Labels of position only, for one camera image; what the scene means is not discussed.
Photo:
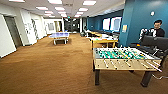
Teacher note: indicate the person in dark shirt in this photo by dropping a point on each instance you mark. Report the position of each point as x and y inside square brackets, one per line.
[156, 29]

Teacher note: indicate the round wall lamp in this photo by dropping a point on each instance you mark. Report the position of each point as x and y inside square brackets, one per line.
[152, 13]

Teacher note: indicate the bright office window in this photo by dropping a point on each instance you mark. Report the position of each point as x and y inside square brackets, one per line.
[116, 24]
[106, 24]

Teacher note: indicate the yellow wall sign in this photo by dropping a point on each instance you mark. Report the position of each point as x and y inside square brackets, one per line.
[124, 28]

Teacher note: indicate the green foosball table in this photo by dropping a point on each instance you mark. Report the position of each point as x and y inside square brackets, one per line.
[125, 58]

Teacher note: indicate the yellow air hockey table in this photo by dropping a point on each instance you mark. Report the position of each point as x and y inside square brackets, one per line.
[104, 40]

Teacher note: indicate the blue ping pong table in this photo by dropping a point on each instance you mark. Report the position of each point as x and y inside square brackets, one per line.
[59, 35]

